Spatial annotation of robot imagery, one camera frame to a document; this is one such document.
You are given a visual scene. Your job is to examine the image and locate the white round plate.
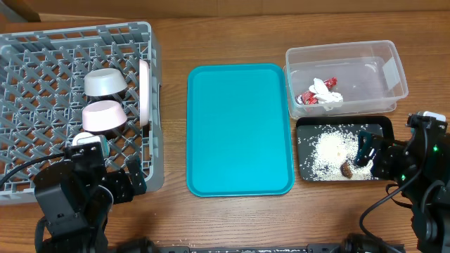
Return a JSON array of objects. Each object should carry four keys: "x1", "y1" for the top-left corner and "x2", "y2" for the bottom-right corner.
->
[{"x1": 139, "y1": 60, "x2": 150, "y2": 127}]

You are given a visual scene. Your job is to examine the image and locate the pink bowl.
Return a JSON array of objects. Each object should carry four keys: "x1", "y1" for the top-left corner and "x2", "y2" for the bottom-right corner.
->
[{"x1": 82, "y1": 100, "x2": 127, "y2": 132}]

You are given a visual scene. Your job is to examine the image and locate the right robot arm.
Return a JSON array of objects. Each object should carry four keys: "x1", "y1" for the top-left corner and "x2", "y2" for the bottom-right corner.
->
[{"x1": 355, "y1": 111, "x2": 449, "y2": 252}]

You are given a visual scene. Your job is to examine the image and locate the clear plastic bin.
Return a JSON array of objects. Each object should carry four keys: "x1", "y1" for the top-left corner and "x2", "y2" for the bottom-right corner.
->
[{"x1": 284, "y1": 40, "x2": 409, "y2": 119}]

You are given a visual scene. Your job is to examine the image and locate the white paper cup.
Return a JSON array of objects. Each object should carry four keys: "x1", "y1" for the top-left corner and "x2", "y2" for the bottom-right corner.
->
[{"x1": 72, "y1": 132, "x2": 93, "y2": 146}]

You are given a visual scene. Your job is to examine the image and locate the red snack wrapper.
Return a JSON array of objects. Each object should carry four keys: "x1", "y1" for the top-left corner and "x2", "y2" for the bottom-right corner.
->
[{"x1": 295, "y1": 77, "x2": 338, "y2": 105}]

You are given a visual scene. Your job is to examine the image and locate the black plastic tray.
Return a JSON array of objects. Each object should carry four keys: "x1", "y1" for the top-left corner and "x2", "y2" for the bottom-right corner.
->
[{"x1": 295, "y1": 115, "x2": 395, "y2": 182}]

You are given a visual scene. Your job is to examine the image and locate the white tissue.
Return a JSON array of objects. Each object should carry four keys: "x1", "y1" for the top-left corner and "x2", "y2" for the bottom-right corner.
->
[{"x1": 309, "y1": 78, "x2": 343, "y2": 111}]

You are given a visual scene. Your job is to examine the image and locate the grey bowl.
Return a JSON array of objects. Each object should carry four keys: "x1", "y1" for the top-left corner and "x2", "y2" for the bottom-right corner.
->
[{"x1": 84, "y1": 68, "x2": 127, "y2": 97}]

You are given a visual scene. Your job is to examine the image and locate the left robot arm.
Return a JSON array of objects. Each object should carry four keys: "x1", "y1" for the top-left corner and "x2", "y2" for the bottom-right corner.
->
[{"x1": 33, "y1": 143, "x2": 147, "y2": 252}]

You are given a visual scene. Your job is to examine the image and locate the white rice grains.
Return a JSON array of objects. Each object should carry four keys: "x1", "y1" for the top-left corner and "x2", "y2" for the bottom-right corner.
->
[{"x1": 298, "y1": 124, "x2": 383, "y2": 181}]

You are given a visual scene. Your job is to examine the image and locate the brown food scrap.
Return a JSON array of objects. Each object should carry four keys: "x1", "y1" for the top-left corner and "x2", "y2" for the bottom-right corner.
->
[{"x1": 340, "y1": 161, "x2": 353, "y2": 179}]

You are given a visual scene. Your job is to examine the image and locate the grey dishwasher rack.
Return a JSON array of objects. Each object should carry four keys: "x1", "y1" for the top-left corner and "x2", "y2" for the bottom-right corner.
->
[{"x1": 1, "y1": 21, "x2": 164, "y2": 205}]

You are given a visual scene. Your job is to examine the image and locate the teal plastic tray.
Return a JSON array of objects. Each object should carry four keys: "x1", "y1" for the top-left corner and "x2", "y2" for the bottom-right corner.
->
[{"x1": 186, "y1": 63, "x2": 295, "y2": 197}]

